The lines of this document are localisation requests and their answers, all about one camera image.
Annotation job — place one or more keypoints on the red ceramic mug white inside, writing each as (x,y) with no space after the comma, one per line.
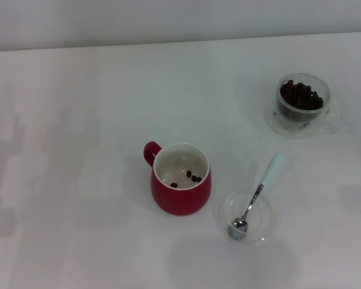
(180,201)

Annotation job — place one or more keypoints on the pile of coffee beans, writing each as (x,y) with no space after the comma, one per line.
(301,96)

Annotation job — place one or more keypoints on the clear glass saucer with crumbs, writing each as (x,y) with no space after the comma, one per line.
(272,126)

